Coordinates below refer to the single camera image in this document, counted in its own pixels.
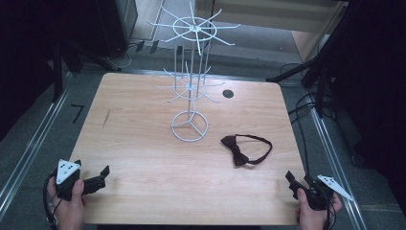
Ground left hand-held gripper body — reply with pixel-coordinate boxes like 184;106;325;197
55;158;86;202

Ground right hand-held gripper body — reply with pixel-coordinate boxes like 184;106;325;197
298;173;355;212

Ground dark red bow tie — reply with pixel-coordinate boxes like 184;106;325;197
220;133;274;168

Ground white wire display rack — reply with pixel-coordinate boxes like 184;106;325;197
146;1;242;144

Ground person's right hand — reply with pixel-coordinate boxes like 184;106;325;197
294;188;345;230

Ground person's left hand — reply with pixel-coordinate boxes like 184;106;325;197
47;172;87;230

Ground black tripod stand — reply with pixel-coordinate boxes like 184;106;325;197
51;34;123;104
265;2;350;119

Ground dark cabinet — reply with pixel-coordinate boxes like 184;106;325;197
95;0;139;59

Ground beige wooden cabinet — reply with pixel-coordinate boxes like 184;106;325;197
194;0;350;63

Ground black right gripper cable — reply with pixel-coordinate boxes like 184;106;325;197
323;191;338;230

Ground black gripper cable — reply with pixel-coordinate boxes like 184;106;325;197
42;172;60;230
323;191;338;230

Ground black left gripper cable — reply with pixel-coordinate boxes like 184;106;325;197
42;172;60;230

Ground metal floor rail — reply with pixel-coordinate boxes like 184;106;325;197
0;71;73;213
308;106;369;230

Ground black floor cables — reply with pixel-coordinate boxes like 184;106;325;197
280;61;337;176

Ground white floor cable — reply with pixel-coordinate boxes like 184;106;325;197
105;43;136;70

